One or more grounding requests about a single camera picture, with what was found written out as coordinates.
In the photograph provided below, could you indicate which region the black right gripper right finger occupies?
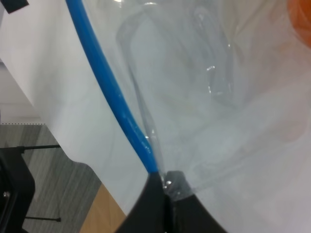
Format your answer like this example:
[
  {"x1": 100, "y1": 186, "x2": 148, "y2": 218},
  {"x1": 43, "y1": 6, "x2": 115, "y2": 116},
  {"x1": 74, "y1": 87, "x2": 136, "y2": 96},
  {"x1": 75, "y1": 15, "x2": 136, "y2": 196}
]
[{"x1": 165, "y1": 171, "x2": 225, "y2": 233}]

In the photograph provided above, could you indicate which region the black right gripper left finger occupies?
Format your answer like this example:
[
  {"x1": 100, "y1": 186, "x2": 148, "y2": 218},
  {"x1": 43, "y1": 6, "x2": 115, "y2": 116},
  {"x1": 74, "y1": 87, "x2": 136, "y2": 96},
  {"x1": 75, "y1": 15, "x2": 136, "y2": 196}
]
[{"x1": 116, "y1": 172, "x2": 170, "y2": 233}]

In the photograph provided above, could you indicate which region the clear zip bag blue seal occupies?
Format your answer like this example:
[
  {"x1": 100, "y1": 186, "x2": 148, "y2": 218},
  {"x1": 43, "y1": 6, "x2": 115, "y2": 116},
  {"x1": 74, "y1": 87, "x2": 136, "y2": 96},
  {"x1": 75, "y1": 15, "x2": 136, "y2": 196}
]
[{"x1": 42, "y1": 0, "x2": 311, "y2": 233}]

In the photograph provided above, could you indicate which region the black stand base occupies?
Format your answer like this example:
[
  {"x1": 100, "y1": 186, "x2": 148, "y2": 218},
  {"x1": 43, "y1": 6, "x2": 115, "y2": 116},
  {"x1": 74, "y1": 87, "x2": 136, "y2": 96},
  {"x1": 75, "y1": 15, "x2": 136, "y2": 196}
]
[{"x1": 0, "y1": 145, "x2": 62, "y2": 233}]

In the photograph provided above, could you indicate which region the orange fruit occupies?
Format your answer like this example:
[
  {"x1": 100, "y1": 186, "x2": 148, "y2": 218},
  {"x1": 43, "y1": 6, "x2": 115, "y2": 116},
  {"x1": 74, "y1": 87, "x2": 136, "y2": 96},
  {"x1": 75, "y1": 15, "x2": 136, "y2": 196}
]
[{"x1": 287, "y1": 0, "x2": 311, "y2": 48}]

